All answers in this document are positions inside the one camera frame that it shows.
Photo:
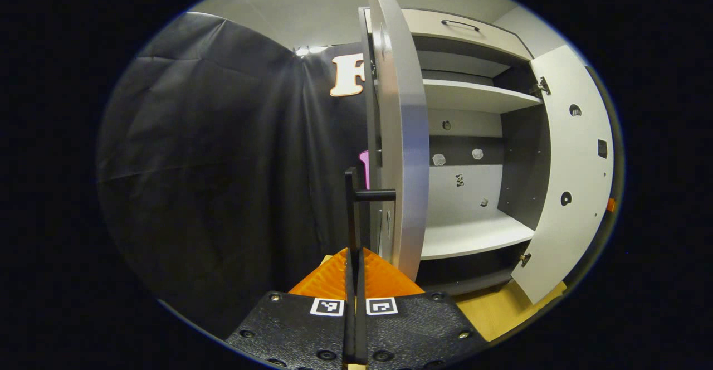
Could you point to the black backdrop cloth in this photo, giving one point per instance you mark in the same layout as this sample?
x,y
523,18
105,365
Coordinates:
x,y
223,180

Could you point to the white cabinet shelf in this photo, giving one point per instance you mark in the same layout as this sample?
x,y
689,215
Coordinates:
x,y
473,97
473,236

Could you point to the grey double-door shoe cabinet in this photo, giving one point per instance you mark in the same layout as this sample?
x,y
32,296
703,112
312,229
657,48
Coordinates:
x,y
521,158

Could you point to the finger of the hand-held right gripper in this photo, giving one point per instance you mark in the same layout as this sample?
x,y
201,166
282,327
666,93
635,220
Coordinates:
x,y
611,205

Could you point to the metal door hinge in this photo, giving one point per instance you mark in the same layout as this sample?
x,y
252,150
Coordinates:
x,y
525,259
541,86

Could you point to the white cabinet door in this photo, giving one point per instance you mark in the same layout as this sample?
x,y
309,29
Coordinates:
x,y
574,191
409,164

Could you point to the white cabinet drawer front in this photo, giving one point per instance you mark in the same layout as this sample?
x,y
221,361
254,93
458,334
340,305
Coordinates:
x,y
473,38

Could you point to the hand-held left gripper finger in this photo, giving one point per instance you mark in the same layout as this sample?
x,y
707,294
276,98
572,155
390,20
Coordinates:
x,y
350,325
361,325

